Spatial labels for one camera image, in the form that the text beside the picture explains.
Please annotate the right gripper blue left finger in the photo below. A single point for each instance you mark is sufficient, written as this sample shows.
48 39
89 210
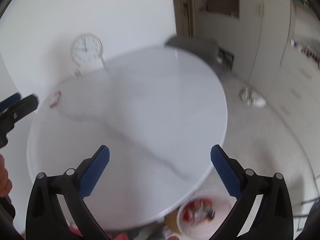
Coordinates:
90 171

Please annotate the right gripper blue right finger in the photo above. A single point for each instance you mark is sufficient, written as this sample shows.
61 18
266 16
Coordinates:
226 172

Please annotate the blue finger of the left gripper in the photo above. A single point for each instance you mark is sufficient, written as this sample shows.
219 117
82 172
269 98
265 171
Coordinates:
5 104
18 111

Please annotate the red snack packet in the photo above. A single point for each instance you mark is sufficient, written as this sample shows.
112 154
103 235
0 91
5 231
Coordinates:
190 212

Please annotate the person's left hand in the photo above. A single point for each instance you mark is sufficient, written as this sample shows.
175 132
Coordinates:
5 182

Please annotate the small red white packet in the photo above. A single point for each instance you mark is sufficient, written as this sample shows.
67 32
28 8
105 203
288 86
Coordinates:
55 99

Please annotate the white cloth on floor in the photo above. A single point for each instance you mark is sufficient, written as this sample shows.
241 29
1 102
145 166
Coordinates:
252 98

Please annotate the grey dining chair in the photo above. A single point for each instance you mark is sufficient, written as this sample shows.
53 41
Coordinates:
208 50

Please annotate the white drawer cabinet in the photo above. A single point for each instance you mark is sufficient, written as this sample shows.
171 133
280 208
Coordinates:
286 69

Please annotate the white round wall clock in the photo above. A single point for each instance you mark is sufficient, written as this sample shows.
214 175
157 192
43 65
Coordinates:
86 49

